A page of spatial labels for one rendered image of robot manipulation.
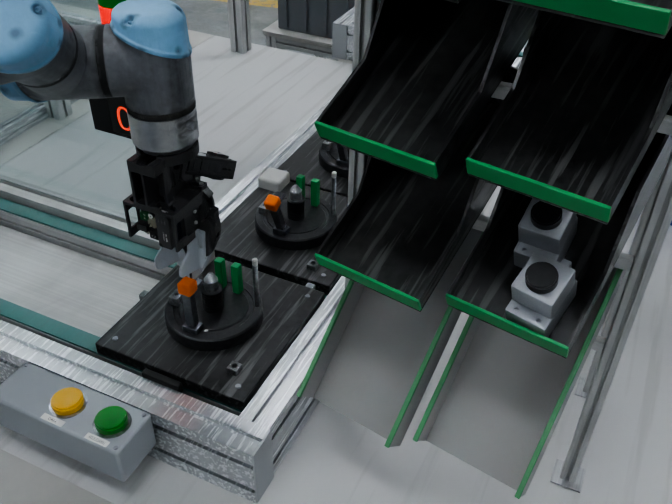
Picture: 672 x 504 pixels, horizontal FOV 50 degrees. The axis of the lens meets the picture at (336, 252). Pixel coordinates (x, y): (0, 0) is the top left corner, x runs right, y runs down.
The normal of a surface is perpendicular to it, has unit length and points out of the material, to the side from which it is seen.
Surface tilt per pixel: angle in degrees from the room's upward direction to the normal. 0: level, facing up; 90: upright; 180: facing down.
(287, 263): 0
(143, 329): 0
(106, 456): 90
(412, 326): 45
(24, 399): 0
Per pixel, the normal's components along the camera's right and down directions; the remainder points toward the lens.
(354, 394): -0.39, -0.21
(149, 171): -0.43, 0.55
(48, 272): 0.02, -0.79
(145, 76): 0.13, 0.61
